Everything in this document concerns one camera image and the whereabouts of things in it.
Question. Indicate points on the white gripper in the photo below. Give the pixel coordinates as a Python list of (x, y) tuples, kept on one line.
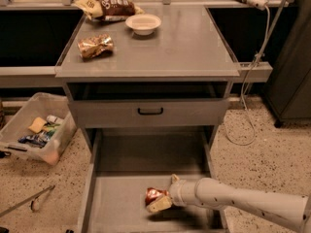
[(178, 191)]

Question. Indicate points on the crushed red coke can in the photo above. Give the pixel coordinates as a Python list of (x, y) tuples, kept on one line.
[(152, 194)]

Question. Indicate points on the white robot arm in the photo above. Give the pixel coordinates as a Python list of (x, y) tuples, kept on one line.
[(287, 210)]

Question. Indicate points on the open grey middle drawer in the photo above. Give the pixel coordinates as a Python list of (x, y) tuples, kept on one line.
[(126, 162)]

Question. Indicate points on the closed grey top drawer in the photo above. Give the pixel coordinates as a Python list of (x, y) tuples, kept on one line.
[(118, 114)]

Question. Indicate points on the grey drawer cabinet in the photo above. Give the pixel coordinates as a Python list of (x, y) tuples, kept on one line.
[(185, 58)]

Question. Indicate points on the crushed gold can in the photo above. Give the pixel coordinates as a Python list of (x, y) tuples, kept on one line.
[(96, 45)]

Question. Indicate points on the metal grabber tool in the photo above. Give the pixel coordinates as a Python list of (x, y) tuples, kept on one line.
[(28, 199)]

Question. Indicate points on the white small bottle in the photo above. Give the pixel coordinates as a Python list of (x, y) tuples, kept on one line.
[(54, 119)]

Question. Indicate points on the clear plastic bin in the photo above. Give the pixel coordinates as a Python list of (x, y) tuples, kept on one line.
[(39, 105)]

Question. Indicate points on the blue snack packet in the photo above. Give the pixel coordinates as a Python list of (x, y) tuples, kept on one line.
[(38, 140)]

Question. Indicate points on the yellow sponge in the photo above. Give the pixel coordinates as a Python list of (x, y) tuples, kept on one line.
[(37, 125)]

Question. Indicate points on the dark cabinet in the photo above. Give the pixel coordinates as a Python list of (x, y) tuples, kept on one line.
[(288, 90)]

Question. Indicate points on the white bowl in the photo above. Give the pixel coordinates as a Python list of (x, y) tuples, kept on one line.
[(144, 24)]

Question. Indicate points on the brown chip bag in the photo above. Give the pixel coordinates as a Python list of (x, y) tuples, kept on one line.
[(109, 10)]

